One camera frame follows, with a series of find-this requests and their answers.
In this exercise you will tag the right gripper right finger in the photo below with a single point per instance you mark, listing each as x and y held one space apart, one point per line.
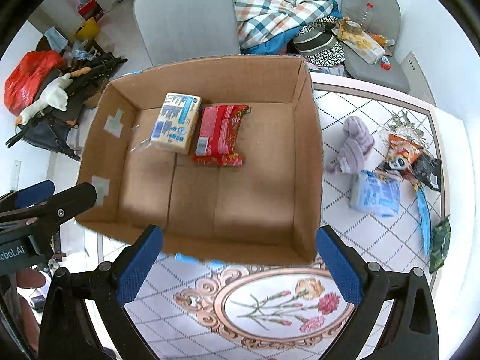
411 331

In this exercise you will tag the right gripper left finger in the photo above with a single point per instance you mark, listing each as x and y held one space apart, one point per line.
67 331

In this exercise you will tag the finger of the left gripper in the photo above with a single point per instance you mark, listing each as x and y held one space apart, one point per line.
56 210
27 197

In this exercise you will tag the green snack packet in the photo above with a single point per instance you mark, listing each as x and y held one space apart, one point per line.
440 243

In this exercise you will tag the yellow tissue pack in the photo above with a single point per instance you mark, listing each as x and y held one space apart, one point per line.
175 125

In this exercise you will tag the light blue tissue pack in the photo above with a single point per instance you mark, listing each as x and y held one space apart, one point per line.
376 194

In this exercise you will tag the red snack packet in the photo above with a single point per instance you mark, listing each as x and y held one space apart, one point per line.
218 133

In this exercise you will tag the orange snack packet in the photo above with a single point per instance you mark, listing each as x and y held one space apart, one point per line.
401 155

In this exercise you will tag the person's hand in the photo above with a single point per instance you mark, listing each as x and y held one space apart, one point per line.
30 279

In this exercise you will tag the black bag pile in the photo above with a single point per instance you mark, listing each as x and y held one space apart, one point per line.
49 128

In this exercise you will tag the white plush toy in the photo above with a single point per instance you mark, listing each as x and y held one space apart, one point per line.
54 95

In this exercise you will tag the red plastic bag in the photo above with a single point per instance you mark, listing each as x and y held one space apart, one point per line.
22 85

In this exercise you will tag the long blue packet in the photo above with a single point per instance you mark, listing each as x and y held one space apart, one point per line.
425 219

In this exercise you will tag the black snack packet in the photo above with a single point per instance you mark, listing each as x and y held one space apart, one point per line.
428 170

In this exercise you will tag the cardboard box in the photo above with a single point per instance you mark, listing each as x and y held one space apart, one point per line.
266 212

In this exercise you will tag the yellow bucket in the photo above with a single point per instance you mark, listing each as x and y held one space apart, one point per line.
87 31

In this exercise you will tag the purple knitted cloth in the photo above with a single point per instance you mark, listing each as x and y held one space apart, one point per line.
358 144

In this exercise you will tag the grey chair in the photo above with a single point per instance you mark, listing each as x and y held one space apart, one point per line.
178 30

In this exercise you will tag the plaid blanket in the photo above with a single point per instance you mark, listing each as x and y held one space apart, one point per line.
266 26

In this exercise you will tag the yellow snack bag on cushion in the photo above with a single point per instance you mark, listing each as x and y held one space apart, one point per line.
371 47

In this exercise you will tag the patterned cap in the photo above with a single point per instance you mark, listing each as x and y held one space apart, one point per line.
317 43

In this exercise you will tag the grey seat cushion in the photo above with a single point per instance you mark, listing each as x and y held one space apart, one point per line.
381 22

